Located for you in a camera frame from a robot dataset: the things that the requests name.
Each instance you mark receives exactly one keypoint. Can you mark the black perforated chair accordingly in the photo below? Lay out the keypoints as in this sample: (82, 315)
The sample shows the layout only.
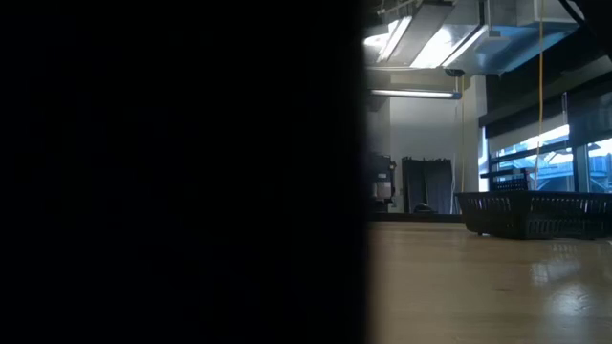
(511, 184)

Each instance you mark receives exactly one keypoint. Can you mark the black round object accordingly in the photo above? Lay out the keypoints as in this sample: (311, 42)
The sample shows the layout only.
(424, 208)

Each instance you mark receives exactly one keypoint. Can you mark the dome security camera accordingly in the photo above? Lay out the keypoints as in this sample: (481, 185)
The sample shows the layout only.
(454, 72)

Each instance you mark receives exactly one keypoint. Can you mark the black hanging curtain panel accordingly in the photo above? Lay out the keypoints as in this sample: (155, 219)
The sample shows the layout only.
(425, 186)

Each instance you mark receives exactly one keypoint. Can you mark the silver ventilation duct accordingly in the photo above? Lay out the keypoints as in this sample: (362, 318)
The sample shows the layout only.
(454, 38)

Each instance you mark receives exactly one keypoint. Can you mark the black metal shelf wooden board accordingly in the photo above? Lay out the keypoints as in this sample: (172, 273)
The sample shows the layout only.
(191, 172)

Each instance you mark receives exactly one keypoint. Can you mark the black window roller blind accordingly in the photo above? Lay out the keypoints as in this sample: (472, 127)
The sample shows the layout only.
(590, 119)

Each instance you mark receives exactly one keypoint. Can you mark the black table frame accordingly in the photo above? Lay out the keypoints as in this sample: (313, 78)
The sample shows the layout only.
(416, 218)

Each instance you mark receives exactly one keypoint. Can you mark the long ceiling light strip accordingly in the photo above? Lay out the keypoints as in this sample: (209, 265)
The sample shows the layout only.
(416, 93)

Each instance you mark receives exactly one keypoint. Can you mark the black background cabinet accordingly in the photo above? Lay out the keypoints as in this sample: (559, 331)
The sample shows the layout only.
(385, 172)

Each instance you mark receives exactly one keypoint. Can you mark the black slotted plastic basket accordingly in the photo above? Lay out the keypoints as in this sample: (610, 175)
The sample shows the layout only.
(535, 215)

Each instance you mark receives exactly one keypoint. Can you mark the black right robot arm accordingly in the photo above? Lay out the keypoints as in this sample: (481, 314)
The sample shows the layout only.
(597, 24)

